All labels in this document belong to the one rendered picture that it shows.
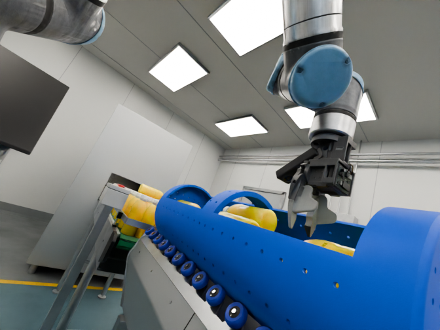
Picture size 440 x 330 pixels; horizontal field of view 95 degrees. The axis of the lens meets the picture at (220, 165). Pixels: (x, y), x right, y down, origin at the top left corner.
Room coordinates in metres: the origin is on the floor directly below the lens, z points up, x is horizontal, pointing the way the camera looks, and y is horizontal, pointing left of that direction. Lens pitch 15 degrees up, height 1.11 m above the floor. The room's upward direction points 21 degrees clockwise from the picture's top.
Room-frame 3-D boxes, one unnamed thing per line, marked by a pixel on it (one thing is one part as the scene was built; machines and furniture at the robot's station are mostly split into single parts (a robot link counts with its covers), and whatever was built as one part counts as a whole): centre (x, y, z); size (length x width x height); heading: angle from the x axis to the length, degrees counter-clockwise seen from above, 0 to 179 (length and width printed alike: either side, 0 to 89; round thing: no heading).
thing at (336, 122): (0.41, -0.21, 1.38); 0.10 x 0.09 x 0.05; 119
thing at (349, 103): (0.40, -0.21, 1.47); 0.10 x 0.09 x 0.12; 93
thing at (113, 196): (1.11, 0.46, 1.05); 0.20 x 0.10 x 0.10; 29
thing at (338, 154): (0.40, -0.21, 1.30); 0.09 x 0.08 x 0.12; 29
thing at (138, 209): (1.10, 0.31, 0.99); 0.07 x 0.07 x 0.19
